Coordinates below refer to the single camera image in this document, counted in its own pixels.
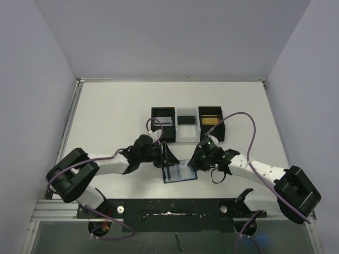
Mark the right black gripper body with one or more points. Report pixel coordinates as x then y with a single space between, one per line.
199 157

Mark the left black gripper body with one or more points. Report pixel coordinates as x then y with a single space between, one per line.
162 154

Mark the blue leather card holder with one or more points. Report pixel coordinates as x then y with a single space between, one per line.
178 173

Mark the black white card tray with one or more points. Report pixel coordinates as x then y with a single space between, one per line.
187 127

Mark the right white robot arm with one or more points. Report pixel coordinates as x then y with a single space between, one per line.
292 192

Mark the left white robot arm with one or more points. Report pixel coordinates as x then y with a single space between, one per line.
71 177

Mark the silver credit card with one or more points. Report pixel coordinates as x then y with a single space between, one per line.
164 120

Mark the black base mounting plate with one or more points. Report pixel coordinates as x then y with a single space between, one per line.
178 215

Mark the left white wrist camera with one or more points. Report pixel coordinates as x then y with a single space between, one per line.
156 133

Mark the left aluminium frame rail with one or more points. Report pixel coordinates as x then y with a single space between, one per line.
54 210

